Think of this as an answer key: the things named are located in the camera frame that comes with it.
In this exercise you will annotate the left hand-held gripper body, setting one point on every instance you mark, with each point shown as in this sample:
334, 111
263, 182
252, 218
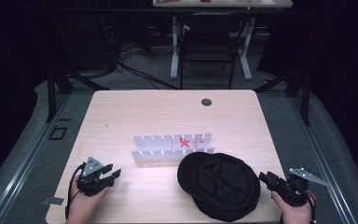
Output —
90, 182

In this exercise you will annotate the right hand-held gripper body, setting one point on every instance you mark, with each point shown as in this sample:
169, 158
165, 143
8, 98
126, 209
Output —
295, 186

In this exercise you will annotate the person's left hand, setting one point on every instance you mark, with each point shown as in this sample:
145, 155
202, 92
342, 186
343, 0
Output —
84, 205

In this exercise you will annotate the person's right hand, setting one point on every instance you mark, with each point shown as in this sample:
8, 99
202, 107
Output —
292, 213

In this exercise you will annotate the grey tape strip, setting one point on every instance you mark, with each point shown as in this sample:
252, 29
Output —
52, 200

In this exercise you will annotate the black cloth cap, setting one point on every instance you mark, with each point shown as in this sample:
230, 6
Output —
222, 186

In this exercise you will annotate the white slotted rack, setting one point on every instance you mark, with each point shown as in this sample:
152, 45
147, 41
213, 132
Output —
171, 146

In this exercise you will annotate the black metal stand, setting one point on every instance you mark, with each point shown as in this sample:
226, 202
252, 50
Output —
301, 90
57, 90

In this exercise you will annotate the dark round table grommet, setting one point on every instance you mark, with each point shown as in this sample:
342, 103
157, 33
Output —
206, 102

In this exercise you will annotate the black chair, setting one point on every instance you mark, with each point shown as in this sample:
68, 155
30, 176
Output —
208, 43

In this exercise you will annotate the white-legged desk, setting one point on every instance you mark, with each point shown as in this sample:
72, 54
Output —
223, 3

